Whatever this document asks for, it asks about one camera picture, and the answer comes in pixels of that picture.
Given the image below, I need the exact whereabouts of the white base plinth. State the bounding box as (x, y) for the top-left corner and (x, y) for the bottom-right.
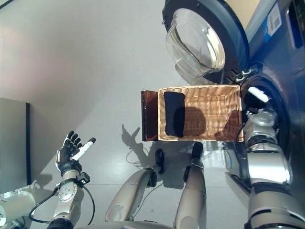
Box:
(224, 171), (252, 198)

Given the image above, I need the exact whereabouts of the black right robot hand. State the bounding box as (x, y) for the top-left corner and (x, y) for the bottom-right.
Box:
(244, 86), (274, 113)

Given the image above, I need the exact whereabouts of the grey cabinet with black edge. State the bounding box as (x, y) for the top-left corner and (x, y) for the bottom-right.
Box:
(0, 97), (32, 195)

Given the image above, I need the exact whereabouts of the silver left robot leg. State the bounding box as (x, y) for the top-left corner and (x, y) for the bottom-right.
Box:
(104, 148), (165, 222)

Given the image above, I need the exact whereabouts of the energy label sticker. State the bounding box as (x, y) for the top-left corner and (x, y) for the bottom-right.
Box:
(225, 149), (235, 171)

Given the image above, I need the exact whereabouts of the rectangular wicker laundry basket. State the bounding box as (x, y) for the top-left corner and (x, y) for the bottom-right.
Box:
(157, 84), (245, 143)

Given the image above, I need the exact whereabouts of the white machine with clear parts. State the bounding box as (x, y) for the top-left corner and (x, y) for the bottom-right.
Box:
(0, 189), (36, 229)

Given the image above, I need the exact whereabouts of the glossy brown stool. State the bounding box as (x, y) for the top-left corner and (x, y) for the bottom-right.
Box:
(140, 90), (160, 142)

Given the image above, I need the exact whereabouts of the black cloth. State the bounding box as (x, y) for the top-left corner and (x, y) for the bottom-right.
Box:
(163, 91), (186, 138)

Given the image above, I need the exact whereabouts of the silver robot leg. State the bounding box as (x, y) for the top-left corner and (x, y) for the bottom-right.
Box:
(104, 148), (165, 222)
(173, 142), (207, 229)

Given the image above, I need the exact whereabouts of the blue and white sticker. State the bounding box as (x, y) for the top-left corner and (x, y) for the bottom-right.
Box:
(266, 3), (283, 36)

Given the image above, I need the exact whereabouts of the round washing machine door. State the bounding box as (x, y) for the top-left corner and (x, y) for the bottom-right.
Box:
(162, 0), (250, 84)

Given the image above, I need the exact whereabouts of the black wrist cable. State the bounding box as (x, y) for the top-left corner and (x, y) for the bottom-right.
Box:
(28, 183), (95, 226)

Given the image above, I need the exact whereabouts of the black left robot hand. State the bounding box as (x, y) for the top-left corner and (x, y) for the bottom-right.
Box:
(56, 130), (97, 178)

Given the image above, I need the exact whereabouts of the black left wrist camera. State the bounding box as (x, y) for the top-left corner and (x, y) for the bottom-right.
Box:
(76, 172), (91, 184)

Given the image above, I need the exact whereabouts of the silver right robot leg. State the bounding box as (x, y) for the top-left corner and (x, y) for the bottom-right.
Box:
(173, 142), (207, 229)

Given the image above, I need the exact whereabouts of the dark grey washing machine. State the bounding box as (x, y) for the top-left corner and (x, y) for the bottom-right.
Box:
(223, 0), (305, 198)

